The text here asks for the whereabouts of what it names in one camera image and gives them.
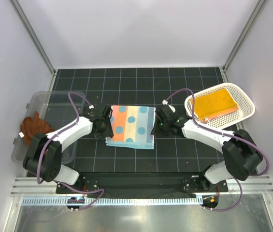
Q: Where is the light blue orange towel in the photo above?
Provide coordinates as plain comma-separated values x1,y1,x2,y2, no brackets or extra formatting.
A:
105,105,155,150

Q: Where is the yellow blue patterned towel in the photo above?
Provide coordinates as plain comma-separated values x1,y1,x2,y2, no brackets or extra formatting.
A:
187,89,238,122

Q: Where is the orange polka dot towel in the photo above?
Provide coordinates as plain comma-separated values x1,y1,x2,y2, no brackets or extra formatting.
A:
203,107,239,122

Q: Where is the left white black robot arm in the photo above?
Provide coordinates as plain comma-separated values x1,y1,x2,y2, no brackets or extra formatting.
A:
23,104,114,193

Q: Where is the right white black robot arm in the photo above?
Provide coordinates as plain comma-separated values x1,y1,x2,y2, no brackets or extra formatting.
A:
151,105,264,191

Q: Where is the white perforated plastic basket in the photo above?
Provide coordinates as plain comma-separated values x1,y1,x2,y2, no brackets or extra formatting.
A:
194,83,255,129

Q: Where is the dark brown towel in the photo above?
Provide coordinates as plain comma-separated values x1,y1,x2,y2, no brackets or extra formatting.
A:
20,111,55,145

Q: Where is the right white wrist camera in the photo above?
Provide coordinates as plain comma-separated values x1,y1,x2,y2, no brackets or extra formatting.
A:
162,100,176,113

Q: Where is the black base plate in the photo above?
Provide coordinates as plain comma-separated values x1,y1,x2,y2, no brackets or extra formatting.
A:
55,171,229,196

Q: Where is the slotted cable duct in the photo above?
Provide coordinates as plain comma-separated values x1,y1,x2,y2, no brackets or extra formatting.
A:
21,196,203,207

